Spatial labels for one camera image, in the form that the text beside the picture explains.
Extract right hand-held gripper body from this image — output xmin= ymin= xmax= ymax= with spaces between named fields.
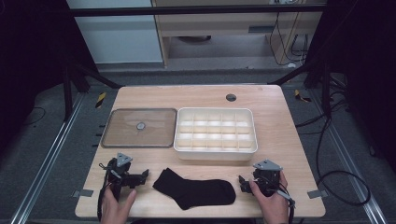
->
xmin=252 ymin=159 xmax=285 ymax=198

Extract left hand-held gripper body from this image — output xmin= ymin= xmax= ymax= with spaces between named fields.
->
xmin=105 ymin=152 xmax=140 ymax=200

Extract white divided storage box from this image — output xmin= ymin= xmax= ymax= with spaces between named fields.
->
xmin=173 ymin=106 xmax=259 ymax=161

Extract transparent lid with knob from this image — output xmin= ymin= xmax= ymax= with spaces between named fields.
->
xmin=101 ymin=107 xmax=177 ymax=149

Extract black sock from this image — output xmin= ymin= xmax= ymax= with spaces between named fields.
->
xmin=152 ymin=167 xmax=237 ymax=211

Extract person's right hand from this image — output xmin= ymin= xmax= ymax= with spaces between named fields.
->
xmin=248 ymin=172 xmax=290 ymax=224

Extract person's left hand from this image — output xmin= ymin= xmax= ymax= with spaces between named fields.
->
xmin=101 ymin=185 xmax=138 ymax=224

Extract grey tape piece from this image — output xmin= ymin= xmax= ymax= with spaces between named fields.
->
xmin=72 ymin=189 xmax=94 ymax=199
xmin=306 ymin=189 xmax=330 ymax=200

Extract yellow black hazard tape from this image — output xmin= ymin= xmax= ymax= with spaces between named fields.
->
xmin=294 ymin=89 xmax=313 ymax=104
xmin=94 ymin=91 xmax=107 ymax=109

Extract black metal stand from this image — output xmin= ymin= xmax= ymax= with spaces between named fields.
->
xmin=61 ymin=57 xmax=123 ymax=123
xmin=275 ymin=57 xmax=333 ymax=119

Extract white cabinet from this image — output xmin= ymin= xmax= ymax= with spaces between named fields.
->
xmin=66 ymin=0 xmax=164 ymax=64

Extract dark curtain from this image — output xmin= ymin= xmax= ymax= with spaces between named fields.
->
xmin=311 ymin=0 xmax=396 ymax=174
xmin=0 ymin=0 xmax=98 ymax=153

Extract light wooden desk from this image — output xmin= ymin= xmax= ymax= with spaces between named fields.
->
xmin=151 ymin=0 xmax=328 ymax=68

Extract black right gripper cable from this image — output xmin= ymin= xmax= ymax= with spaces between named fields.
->
xmin=274 ymin=181 xmax=297 ymax=224

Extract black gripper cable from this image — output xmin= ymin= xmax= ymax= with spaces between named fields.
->
xmin=274 ymin=181 xmax=297 ymax=224
xmin=96 ymin=162 xmax=112 ymax=222

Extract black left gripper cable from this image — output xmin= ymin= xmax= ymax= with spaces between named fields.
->
xmin=96 ymin=162 xmax=112 ymax=222

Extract long black floor cable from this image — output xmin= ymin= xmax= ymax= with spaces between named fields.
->
xmin=294 ymin=90 xmax=372 ymax=207

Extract aluminium floor rail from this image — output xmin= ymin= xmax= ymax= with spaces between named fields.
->
xmin=10 ymin=92 xmax=87 ymax=224
xmin=307 ymin=90 xmax=389 ymax=224

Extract thin black floor cable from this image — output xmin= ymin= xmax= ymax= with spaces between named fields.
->
xmin=22 ymin=106 xmax=47 ymax=127

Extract black hanging desk cables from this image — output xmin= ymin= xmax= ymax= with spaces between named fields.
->
xmin=268 ymin=11 xmax=310 ymax=67

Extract black horizontal frame bar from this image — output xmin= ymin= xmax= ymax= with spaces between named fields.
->
xmin=66 ymin=4 xmax=328 ymax=19

